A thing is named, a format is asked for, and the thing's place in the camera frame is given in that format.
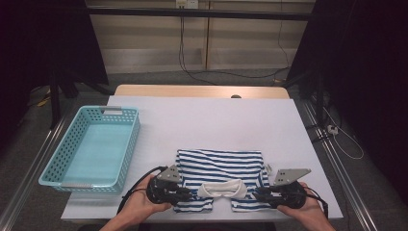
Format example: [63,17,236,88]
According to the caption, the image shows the thin black wall cable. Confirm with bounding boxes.
[276,19,292,69]

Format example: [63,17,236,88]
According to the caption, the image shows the yellow strip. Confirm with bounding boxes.
[36,95,52,108]

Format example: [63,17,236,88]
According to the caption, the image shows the person's left hand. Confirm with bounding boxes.
[126,175,172,222]

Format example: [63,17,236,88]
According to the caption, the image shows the person's right hand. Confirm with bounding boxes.
[277,182,325,225]

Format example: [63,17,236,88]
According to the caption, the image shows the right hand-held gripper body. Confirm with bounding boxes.
[270,167,312,210]

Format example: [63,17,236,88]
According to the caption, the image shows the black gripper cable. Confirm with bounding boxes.
[302,186,330,219]
[116,166,169,215]

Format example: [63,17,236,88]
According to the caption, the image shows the black curtain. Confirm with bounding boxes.
[287,0,408,206]
[0,0,110,152]

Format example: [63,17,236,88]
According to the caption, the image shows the light blue plastic basket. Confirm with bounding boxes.
[38,105,141,194]

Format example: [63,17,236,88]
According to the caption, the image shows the white floor cable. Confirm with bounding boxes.
[321,107,366,161]

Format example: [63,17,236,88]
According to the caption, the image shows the aluminium floor rail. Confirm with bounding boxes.
[297,99,379,231]
[0,109,75,231]

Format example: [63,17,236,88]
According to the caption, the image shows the blue white striped baby romper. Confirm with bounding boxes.
[172,148,273,214]

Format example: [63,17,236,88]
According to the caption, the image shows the black metal stand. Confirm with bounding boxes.
[47,66,114,130]

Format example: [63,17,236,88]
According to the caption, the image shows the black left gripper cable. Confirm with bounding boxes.
[116,166,169,215]

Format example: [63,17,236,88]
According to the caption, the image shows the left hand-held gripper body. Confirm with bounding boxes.
[146,164,184,206]

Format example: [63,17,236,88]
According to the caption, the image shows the white wall socket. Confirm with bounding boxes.
[175,0,200,10]

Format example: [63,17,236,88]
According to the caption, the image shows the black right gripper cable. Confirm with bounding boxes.
[302,186,330,219]

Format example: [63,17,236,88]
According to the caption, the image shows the black horizontal metal bar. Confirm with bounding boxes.
[86,7,317,22]

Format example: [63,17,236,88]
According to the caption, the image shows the thick black wall cable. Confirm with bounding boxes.
[178,15,290,86]

